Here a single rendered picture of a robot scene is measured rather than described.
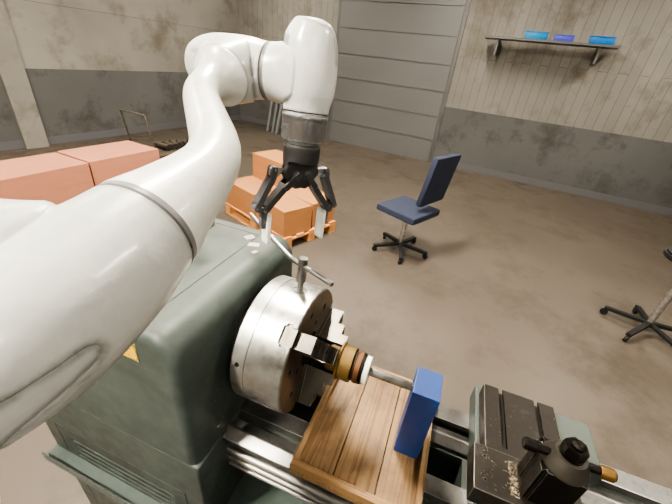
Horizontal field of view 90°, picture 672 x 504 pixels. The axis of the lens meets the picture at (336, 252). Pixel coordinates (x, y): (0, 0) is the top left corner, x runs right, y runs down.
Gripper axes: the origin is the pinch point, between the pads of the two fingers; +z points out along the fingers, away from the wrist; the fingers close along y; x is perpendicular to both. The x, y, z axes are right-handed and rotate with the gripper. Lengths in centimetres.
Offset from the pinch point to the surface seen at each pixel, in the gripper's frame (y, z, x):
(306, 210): -135, 73, -212
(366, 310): -130, 118, -97
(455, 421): -39, 48, 32
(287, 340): 6.5, 18.2, 13.0
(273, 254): -1.7, 11.0, -12.6
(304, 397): -0.6, 39.1, 12.2
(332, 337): -8.9, 25.4, 9.2
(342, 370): -5.9, 27.3, 18.2
